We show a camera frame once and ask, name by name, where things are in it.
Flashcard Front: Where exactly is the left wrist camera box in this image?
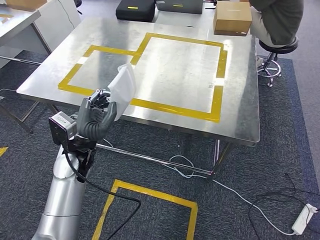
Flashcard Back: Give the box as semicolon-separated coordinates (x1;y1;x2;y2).
48;111;78;147

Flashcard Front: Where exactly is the steel table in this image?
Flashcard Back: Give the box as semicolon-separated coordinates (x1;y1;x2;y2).
0;4;53;67

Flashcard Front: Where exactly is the black floor cable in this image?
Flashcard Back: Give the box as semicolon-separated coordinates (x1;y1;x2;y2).
247;172;320;237

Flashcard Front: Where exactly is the black zip case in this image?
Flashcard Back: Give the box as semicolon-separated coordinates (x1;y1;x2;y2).
115;0;156;23

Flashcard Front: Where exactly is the person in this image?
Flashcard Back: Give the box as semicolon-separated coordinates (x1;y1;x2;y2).
248;0;305;67

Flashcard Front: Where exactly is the white cabinet panel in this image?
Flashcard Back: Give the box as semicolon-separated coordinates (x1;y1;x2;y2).
0;0;82;70

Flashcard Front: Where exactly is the white desk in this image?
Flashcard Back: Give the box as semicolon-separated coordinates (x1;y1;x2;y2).
152;0;251;38

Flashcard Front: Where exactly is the black round stool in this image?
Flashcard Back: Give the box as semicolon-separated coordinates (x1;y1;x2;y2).
257;35;300;88

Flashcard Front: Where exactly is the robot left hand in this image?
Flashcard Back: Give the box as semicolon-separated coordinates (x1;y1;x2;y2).
75;88;118;142

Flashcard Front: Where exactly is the white plastic car part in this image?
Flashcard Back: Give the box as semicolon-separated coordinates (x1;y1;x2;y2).
107;62;137;122

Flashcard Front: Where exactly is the black camera cable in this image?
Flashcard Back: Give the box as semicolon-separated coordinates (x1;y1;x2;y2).
63;149;142;240

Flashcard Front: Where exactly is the brown cardboard box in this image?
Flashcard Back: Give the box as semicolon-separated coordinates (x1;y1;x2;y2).
213;0;253;37
5;0;48;11

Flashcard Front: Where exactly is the white floor cable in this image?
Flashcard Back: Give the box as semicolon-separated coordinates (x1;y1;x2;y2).
103;138;297;237

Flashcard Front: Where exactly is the steel workbench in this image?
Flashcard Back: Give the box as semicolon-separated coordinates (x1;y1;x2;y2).
0;14;261;184

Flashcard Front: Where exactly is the white power strip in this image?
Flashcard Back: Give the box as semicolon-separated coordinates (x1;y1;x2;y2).
291;202;318;237

